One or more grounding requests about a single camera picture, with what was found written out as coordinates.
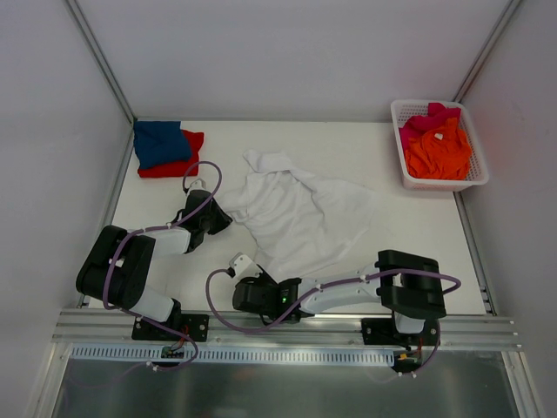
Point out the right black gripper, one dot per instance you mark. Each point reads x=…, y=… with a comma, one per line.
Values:
x=243, y=297

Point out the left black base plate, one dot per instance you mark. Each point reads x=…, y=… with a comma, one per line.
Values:
x=193, y=325

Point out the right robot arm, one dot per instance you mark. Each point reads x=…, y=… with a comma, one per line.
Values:
x=406, y=284

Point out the aluminium mounting rail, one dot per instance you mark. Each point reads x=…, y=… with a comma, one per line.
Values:
x=454, y=332

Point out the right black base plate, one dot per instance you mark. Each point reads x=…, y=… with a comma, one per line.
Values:
x=383, y=332

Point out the aluminium frame post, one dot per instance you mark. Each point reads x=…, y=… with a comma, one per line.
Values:
x=503, y=22
x=95, y=49

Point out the white plastic basket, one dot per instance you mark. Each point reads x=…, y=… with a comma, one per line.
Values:
x=401, y=111

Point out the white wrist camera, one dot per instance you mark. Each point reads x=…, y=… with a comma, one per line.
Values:
x=197, y=184
x=243, y=266

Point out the folded red t shirt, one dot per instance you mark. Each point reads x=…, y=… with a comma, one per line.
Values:
x=177, y=169

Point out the white slotted cable duct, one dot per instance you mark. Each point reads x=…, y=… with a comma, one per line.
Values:
x=235, y=355

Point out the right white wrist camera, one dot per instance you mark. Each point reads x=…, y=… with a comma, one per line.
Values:
x=243, y=266

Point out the folded blue t shirt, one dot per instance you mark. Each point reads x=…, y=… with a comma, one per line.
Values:
x=159, y=143

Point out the right aluminium frame post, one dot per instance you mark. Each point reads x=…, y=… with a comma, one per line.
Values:
x=503, y=22

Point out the orange t shirt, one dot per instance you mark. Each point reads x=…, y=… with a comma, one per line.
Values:
x=442, y=153

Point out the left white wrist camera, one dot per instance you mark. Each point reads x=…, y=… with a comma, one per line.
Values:
x=197, y=184

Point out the pink t shirt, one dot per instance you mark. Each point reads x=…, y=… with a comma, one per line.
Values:
x=417, y=126

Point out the left aluminium frame post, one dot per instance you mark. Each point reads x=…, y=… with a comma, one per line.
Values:
x=95, y=49

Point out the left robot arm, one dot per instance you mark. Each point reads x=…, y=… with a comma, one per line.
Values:
x=116, y=269

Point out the white t shirt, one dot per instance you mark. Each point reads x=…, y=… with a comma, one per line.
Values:
x=301, y=222

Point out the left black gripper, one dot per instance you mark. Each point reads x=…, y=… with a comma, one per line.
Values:
x=216, y=217

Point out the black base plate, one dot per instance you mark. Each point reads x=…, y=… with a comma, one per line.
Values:
x=193, y=325
x=383, y=332

